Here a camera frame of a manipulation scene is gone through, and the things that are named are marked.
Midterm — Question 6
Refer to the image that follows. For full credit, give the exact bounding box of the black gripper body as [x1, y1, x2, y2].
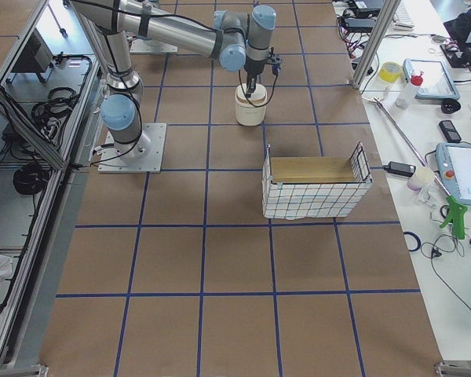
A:
[244, 58, 267, 79]

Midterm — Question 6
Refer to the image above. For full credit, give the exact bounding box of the white trash can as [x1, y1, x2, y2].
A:
[235, 83, 267, 126]

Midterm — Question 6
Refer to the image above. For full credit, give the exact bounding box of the long metal grabber rod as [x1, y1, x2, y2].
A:
[365, 97, 452, 198]

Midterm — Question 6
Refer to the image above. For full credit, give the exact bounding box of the yellow tape roll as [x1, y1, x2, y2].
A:
[378, 62, 402, 83]

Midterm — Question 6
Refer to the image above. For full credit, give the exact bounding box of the white bottle red cap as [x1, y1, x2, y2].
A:
[401, 72, 423, 107]

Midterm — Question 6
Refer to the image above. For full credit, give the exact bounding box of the black power adapter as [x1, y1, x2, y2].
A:
[383, 161, 416, 178]

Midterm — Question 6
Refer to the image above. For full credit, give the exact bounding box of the teach pendant tablet far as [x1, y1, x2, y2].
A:
[403, 58, 460, 100]

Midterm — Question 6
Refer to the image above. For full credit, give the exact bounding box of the teach pendant tablet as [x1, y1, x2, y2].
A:
[403, 58, 460, 100]
[436, 143, 471, 206]

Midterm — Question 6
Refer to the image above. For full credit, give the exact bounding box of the white plastic cup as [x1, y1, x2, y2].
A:
[407, 166, 435, 191]

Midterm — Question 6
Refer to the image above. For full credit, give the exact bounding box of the black remote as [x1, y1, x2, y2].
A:
[439, 120, 462, 143]

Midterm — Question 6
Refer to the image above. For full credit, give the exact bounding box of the black control box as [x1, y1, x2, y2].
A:
[6, 28, 53, 83]

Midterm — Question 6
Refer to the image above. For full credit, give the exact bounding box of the teach pendant tablet near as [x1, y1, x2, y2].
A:
[436, 143, 471, 206]

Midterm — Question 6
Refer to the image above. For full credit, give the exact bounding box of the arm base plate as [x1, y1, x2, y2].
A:
[97, 123, 167, 174]
[130, 38, 178, 55]

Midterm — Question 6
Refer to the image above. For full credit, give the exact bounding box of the wire basket with wood box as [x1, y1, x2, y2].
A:
[261, 142, 373, 220]

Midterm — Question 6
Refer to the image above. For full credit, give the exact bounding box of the aluminium frame post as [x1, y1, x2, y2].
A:
[351, 0, 400, 89]

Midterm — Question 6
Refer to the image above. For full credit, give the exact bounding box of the blue tape ring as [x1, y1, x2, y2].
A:
[402, 231, 421, 252]

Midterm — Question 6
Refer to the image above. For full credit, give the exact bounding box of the green grabber handle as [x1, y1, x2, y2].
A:
[440, 196, 468, 240]

